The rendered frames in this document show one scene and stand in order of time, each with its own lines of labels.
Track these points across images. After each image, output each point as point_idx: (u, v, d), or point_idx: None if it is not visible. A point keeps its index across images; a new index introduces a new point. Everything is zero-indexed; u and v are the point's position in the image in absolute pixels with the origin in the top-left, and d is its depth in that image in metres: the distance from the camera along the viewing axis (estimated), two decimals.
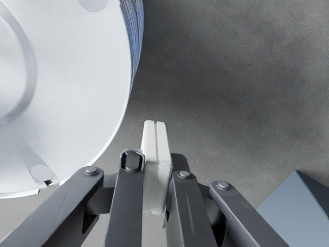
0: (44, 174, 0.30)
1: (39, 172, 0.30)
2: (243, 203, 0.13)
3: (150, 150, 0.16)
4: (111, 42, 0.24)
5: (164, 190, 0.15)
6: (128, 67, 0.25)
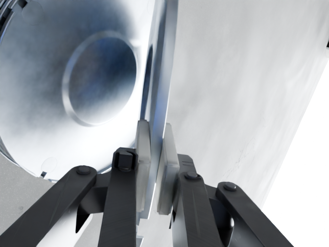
0: None
1: None
2: (250, 204, 0.13)
3: (143, 149, 0.16)
4: None
5: (171, 190, 0.15)
6: None
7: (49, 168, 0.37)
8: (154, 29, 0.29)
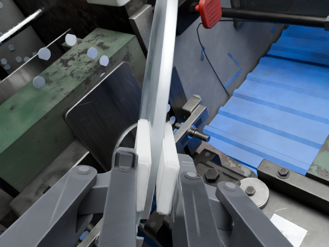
0: None
1: None
2: (249, 204, 0.13)
3: (143, 149, 0.16)
4: None
5: (170, 190, 0.15)
6: None
7: None
8: (154, 34, 0.30)
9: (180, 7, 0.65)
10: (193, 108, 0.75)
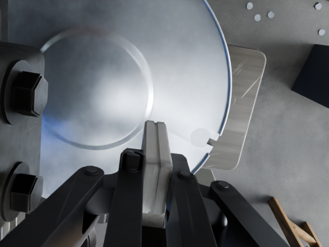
0: (202, 136, 0.33)
1: (198, 137, 0.33)
2: (243, 203, 0.13)
3: (150, 150, 0.16)
4: None
5: (164, 190, 0.15)
6: None
7: None
8: None
9: None
10: (16, 217, 0.41)
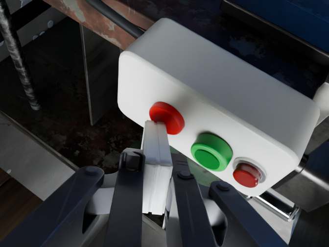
0: None
1: None
2: (243, 203, 0.13)
3: (150, 150, 0.16)
4: (295, 223, 0.57)
5: (164, 190, 0.15)
6: (291, 234, 0.56)
7: None
8: None
9: None
10: None
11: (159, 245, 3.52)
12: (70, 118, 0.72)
